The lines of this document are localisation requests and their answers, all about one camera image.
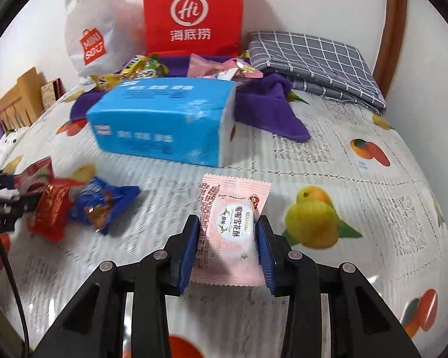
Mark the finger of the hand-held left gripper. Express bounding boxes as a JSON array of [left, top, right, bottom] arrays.
[[0, 190, 42, 232], [0, 169, 23, 192]]

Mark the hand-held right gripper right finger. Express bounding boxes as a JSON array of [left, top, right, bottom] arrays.
[[254, 216, 422, 358]]

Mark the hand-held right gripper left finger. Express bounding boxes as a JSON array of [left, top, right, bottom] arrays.
[[32, 214, 201, 358]]

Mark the pale pink dotted snack packet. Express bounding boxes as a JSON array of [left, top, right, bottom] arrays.
[[190, 173, 272, 288]]

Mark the blue snack packet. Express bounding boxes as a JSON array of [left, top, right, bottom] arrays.
[[69, 176, 140, 236]]

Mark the green snack packet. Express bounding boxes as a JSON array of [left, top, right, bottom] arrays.
[[145, 54, 170, 79]]

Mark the white dotted cloth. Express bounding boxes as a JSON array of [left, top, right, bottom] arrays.
[[0, 127, 30, 168]]

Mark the brown cardboard piece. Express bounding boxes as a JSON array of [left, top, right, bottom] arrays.
[[0, 67, 43, 131]]

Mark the red patterned box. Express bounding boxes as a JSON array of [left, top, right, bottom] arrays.
[[40, 78, 64, 110]]

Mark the fruit print tablecloth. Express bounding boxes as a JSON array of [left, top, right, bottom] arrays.
[[0, 82, 448, 358]]

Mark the blue tissue box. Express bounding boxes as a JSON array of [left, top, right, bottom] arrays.
[[87, 77, 237, 168]]

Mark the purple towel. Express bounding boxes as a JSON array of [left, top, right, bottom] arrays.
[[70, 54, 310, 143]]

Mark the white plastic bag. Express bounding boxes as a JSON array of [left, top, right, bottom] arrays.
[[64, 0, 147, 79]]

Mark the grey checked cloth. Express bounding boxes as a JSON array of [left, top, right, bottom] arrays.
[[245, 30, 387, 115]]

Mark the black cable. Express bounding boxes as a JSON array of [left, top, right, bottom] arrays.
[[0, 231, 30, 352]]

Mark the brown wooden door frame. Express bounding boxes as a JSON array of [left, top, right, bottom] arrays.
[[371, 0, 408, 98]]

